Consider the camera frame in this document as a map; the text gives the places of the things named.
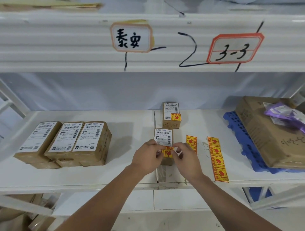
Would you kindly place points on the person's right hand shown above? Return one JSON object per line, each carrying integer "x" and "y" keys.
{"x": 189, "y": 161}

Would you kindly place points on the person's left hand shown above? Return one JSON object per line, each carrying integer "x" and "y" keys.
{"x": 143, "y": 159}

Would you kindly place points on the person's left thumb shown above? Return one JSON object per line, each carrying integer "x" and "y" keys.
{"x": 160, "y": 155}

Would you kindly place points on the person's right thumb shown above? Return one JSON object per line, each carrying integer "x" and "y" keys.
{"x": 179, "y": 156}

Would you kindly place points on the single yellow red sticker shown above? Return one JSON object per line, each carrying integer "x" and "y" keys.
{"x": 168, "y": 152}

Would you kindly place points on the small labelled cardboard box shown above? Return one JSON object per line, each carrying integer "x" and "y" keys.
{"x": 164, "y": 136}
{"x": 170, "y": 109}

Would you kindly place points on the person's left forearm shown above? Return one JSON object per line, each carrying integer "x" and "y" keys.
{"x": 104, "y": 202}

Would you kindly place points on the person's right forearm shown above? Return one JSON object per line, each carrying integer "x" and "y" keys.
{"x": 226, "y": 204}

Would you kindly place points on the short yellow sticker strip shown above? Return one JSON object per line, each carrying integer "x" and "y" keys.
{"x": 191, "y": 142}

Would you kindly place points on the long yellow sticker strip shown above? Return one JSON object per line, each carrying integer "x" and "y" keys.
{"x": 218, "y": 159}

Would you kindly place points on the blue plastic pallet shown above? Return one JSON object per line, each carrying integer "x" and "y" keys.
{"x": 240, "y": 135}

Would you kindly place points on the blue plastic crate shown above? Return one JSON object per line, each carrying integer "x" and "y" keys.
{"x": 255, "y": 194}

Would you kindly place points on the large flat cardboard box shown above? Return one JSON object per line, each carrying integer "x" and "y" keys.
{"x": 266, "y": 140}

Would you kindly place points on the stack of brown labelled parcels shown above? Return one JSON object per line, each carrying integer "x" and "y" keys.
{"x": 71, "y": 142}

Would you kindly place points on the purple plastic mailer bag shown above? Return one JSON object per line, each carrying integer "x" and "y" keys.
{"x": 286, "y": 115}

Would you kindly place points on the red-bordered white shelf label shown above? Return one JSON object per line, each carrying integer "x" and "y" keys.
{"x": 234, "y": 48}

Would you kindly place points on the orange-bordered white shelf label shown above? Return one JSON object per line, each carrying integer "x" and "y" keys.
{"x": 131, "y": 37}

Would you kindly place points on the white metal shelf rack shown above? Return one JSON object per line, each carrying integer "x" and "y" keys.
{"x": 71, "y": 47}

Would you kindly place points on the brown cardboard boxes under shelf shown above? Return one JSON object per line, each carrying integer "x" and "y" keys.
{"x": 21, "y": 214}

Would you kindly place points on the flat beige cardboard sheet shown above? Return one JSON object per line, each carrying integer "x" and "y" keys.
{"x": 47, "y": 4}

